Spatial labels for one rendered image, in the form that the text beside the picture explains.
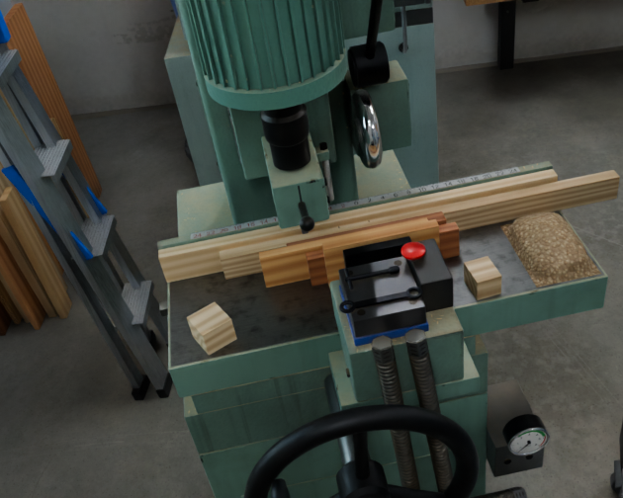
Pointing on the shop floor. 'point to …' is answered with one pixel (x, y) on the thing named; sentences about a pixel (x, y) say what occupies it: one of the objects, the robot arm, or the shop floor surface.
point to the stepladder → (67, 208)
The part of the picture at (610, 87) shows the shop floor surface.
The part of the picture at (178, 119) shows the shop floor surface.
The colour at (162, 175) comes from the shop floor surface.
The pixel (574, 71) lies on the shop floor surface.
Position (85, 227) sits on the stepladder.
